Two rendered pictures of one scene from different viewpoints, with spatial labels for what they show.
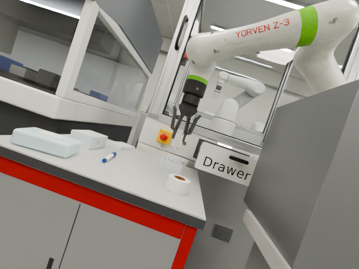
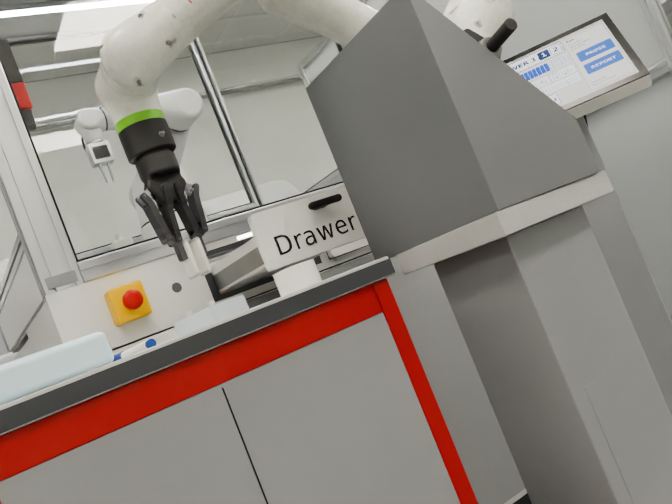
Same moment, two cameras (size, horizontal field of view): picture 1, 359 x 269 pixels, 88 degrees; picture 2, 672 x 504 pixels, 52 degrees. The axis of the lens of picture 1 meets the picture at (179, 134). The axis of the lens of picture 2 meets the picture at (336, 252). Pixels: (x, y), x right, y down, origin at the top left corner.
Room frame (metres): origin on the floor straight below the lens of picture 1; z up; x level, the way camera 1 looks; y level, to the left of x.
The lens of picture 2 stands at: (-0.36, 0.53, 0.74)
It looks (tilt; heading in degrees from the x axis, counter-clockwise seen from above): 3 degrees up; 325
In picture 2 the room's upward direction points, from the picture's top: 22 degrees counter-clockwise
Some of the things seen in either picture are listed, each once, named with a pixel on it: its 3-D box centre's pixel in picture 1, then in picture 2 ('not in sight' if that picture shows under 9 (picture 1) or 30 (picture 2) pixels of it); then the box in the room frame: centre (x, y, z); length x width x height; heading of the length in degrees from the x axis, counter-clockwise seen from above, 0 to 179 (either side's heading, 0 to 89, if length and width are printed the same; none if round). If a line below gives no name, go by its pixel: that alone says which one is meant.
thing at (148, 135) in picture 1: (216, 150); (211, 292); (1.51, -0.32, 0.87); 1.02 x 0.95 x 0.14; 87
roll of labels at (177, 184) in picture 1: (177, 183); (297, 278); (0.57, -0.04, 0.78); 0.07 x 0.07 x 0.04
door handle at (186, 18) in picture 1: (181, 31); not in sight; (1.03, 0.17, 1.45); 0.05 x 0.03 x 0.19; 177
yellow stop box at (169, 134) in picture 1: (164, 136); (128, 303); (1.03, 0.07, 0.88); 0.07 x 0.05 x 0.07; 87
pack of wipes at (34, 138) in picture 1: (49, 141); (41, 371); (0.55, 0.36, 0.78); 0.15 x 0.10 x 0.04; 100
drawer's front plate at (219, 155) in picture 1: (233, 166); (322, 222); (0.73, -0.24, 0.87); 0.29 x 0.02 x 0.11; 87
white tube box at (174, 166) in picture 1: (170, 164); (211, 318); (0.84, 0.00, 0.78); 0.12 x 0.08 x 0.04; 12
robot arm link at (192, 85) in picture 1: (194, 89); (147, 144); (0.81, 0.00, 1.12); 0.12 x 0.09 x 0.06; 12
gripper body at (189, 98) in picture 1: (188, 105); (163, 180); (0.81, 0.00, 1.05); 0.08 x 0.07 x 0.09; 102
